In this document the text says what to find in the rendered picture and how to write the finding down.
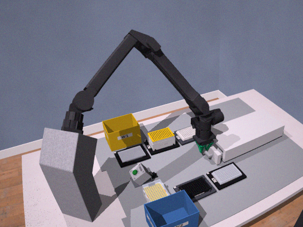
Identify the white assay plate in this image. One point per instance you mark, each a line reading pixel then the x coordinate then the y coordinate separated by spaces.
pixel 186 133
pixel 226 174

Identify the yellow bin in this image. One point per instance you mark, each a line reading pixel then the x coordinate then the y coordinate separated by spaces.
pixel 122 132

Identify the grey bench mat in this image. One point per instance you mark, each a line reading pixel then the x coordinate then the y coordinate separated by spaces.
pixel 268 168

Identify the blue bin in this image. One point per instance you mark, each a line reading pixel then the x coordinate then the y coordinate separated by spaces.
pixel 175 210

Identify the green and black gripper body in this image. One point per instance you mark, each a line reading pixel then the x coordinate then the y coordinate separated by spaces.
pixel 205 137

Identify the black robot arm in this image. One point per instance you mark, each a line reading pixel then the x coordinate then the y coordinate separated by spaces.
pixel 149 48

